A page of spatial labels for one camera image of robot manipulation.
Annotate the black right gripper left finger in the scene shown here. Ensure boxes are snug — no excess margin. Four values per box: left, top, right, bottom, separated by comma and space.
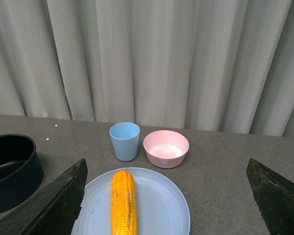
0, 159, 88, 235

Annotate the yellow corn cob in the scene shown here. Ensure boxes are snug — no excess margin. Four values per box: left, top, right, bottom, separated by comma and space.
110, 170, 138, 235

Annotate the light blue plate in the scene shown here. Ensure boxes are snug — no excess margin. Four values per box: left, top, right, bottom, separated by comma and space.
72, 167, 191, 235

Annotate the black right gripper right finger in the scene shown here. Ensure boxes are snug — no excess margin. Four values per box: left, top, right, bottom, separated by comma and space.
246, 159, 294, 235

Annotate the black cooking pot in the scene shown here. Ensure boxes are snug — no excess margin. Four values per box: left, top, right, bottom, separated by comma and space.
0, 134, 44, 213

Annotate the pink bowl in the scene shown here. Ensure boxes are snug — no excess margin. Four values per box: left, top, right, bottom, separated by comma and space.
143, 130, 189, 169

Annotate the grey curtain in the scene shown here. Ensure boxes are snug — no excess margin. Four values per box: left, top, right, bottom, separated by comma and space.
0, 0, 294, 137

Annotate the light blue cup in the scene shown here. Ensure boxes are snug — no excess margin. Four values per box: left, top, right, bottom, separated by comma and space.
109, 122, 140, 162

